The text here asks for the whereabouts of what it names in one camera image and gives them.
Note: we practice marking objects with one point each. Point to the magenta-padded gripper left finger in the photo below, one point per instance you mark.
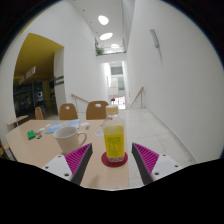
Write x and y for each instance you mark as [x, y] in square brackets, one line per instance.
[78, 159]

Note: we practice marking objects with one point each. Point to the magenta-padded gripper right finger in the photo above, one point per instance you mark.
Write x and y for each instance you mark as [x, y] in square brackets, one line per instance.
[147, 159]

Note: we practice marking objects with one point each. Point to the clear bottle with yellow drink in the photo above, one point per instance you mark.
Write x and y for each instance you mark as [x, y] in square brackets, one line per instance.
[114, 143]

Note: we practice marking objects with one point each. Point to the cream ceramic mug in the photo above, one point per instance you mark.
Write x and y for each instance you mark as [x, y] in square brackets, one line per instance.
[66, 141]

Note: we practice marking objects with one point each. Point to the flat round red coaster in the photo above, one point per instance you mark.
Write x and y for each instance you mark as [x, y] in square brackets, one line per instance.
[113, 164]

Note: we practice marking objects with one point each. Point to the white paper card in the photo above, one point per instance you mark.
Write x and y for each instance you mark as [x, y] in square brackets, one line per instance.
[48, 125]
[42, 128]
[84, 124]

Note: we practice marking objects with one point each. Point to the small colourful card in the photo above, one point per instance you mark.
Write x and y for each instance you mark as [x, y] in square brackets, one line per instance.
[39, 136]

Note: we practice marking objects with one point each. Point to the wooden chair with oval hole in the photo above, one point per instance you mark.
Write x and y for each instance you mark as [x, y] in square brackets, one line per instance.
[38, 114]
[95, 113]
[68, 113]

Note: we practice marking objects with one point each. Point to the green box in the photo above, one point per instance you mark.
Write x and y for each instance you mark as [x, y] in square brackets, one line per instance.
[31, 134]

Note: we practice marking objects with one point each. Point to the wooden stair handrail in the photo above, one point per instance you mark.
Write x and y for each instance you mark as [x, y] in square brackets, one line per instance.
[79, 98]
[137, 96]

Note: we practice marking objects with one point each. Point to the wooden side table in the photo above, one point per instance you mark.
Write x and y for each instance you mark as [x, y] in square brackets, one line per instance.
[17, 120]

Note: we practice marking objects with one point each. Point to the white hanging sign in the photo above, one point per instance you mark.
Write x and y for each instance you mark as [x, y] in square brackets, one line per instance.
[28, 74]

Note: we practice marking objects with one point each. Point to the green potted plant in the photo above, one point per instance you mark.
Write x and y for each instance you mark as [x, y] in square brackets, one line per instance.
[99, 50]

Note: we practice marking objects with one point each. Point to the group of round ceiling lights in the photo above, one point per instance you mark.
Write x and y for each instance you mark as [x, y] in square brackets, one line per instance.
[103, 20]

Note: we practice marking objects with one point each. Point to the long grey wall lamp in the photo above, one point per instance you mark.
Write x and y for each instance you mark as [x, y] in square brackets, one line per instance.
[154, 38]

